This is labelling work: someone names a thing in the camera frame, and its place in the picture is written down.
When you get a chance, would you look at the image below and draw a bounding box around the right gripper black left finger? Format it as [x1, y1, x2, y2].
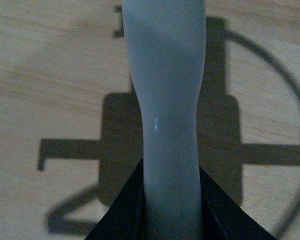
[86, 160, 145, 240]

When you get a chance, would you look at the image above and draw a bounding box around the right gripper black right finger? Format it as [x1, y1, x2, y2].
[199, 168, 275, 240]

